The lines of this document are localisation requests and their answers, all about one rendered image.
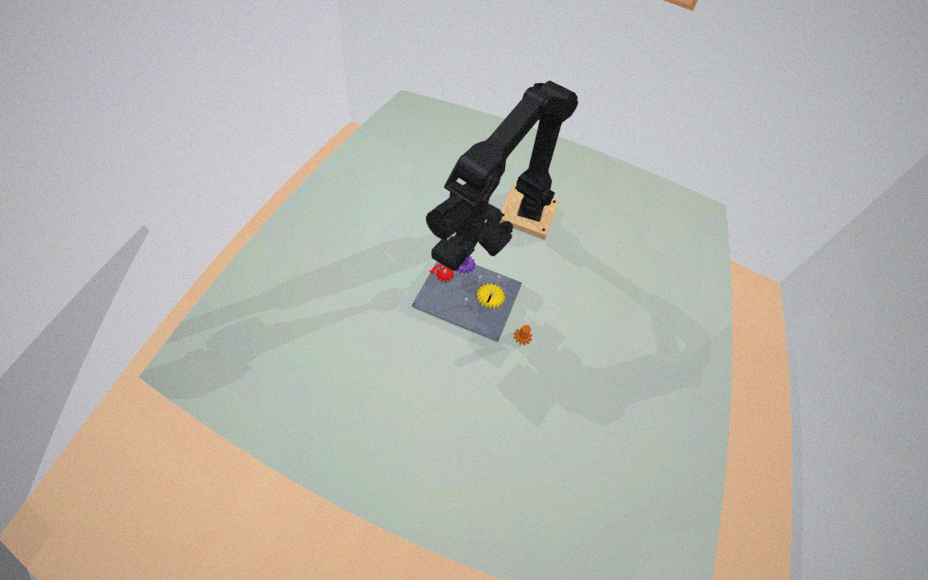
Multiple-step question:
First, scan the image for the yellow gear with black stripe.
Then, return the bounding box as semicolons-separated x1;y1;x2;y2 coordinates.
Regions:
477;284;505;309

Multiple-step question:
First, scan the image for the purple gear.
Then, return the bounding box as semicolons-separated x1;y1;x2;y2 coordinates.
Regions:
456;256;475;275

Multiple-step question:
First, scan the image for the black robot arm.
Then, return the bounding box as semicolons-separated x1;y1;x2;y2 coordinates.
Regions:
426;81;578;256

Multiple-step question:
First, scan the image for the red gear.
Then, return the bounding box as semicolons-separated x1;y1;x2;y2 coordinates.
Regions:
436;266;454;282

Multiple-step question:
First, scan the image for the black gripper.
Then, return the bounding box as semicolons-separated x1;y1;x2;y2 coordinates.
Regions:
431;204;502;271

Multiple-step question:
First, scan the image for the orange gear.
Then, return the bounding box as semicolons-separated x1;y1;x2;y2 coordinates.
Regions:
513;325;532;346

